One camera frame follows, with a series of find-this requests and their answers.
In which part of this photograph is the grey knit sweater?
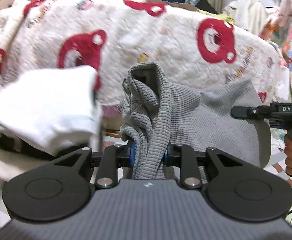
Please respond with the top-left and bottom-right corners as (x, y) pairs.
(119, 62), (271, 179)

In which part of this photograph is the beige bed base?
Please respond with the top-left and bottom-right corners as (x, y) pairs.
(103, 115), (124, 138)

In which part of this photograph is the white folded garment top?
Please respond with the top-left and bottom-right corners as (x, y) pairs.
(0, 65), (103, 156)

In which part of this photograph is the black folded garment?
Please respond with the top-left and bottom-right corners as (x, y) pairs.
(0, 133), (88, 161)

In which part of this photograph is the cream folded ribbed garment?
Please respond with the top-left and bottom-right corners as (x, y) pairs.
(0, 149), (48, 192)

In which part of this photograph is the white quilted bear bedspread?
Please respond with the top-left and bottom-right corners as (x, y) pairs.
(0, 0), (289, 107)

